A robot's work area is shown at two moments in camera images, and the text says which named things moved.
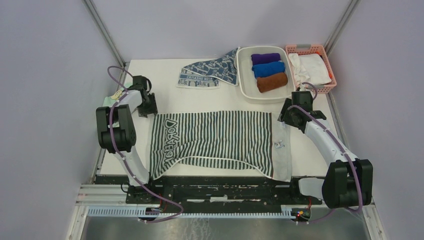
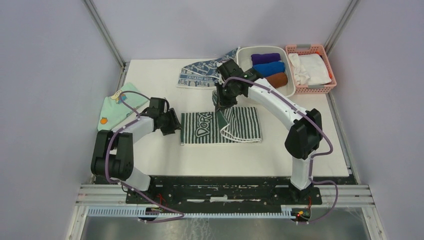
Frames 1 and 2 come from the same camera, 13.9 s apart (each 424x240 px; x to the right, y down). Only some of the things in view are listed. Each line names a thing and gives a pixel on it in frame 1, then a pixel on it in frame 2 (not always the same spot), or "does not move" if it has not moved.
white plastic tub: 247,83 does not move
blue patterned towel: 208,73 does not move
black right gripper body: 286,115 to 226,96
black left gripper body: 148,107 to 170,122
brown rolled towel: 267,83 does not move
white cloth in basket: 309,68 does not move
